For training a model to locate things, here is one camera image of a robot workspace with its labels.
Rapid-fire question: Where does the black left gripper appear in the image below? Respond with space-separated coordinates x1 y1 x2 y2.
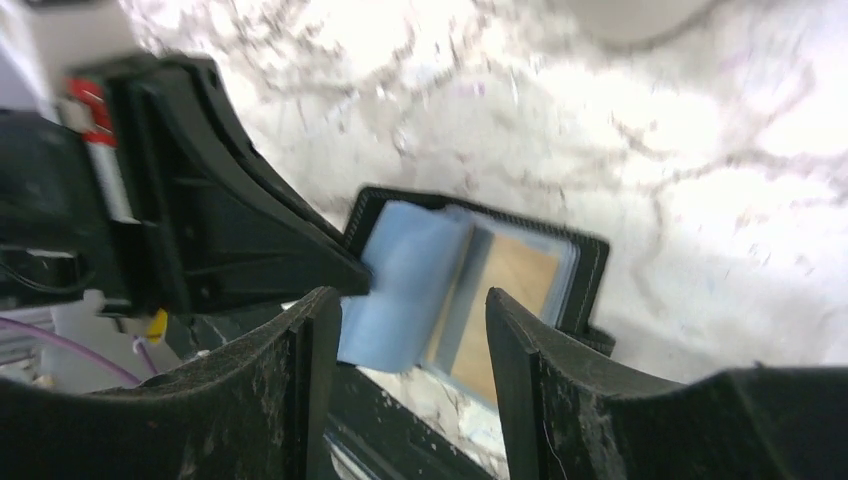
1 53 370 315

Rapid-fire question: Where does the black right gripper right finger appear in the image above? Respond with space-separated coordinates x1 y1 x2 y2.
498 320 847 479

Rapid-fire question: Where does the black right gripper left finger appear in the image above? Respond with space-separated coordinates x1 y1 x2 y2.
1 287 341 479

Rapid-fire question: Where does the black leather card holder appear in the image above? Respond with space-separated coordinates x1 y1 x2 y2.
338 186 615 406

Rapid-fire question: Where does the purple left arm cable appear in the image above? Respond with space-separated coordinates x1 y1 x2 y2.
0 316 164 389

